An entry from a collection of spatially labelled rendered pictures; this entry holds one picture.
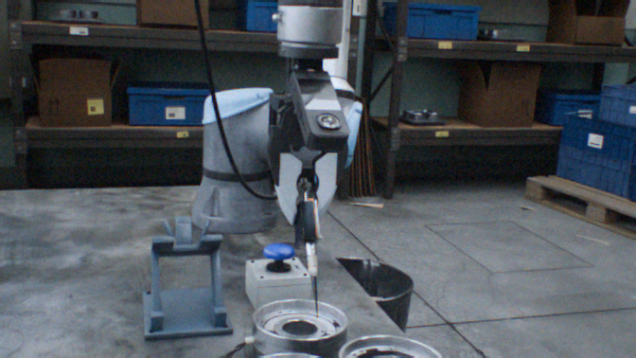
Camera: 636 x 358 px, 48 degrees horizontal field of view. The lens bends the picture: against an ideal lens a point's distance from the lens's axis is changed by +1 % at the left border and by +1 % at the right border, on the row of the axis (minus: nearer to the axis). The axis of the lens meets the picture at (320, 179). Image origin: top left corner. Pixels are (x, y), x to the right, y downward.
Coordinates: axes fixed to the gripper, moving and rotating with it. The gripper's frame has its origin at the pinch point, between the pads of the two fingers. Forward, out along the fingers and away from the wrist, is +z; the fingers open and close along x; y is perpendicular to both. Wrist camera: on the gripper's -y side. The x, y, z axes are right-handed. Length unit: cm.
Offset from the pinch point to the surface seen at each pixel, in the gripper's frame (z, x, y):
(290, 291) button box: 10.3, 1.2, 1.3
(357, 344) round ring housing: 9.3, -2.3, -15.4
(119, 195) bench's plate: 13, 22, 58
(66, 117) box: 44, 52, 330
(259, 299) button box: 11.1, 5.0, 1.2
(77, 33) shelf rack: -2, 45, 323
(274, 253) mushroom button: 5.9, 2.9, 3.2
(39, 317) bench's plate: 12.9, 30.8, 4.0
